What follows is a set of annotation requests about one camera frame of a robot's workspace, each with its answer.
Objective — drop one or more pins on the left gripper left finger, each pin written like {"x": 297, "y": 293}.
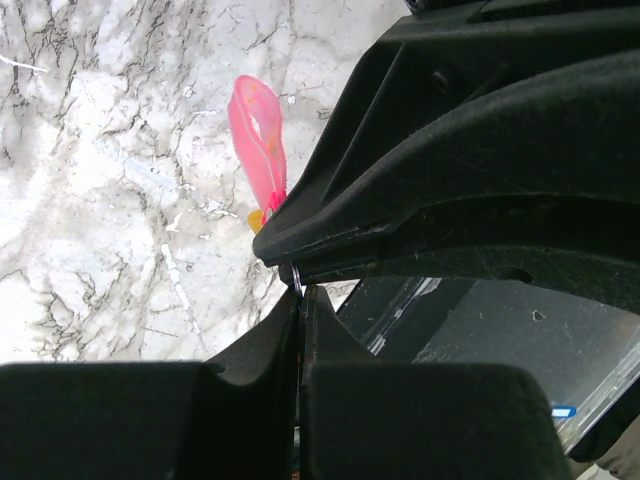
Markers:
{"x": 230, "y": 417}

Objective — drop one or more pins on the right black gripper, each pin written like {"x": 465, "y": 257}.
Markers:
{"x": 548, "y": 162}

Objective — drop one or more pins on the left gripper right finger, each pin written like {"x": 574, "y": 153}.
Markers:
{"x": 364, "y": 418}

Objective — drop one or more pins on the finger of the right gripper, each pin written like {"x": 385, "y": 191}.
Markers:
{"x": 475, "y": 255}

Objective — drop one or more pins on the yellow tag key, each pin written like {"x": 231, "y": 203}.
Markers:
{"x": 255, "y": 220}

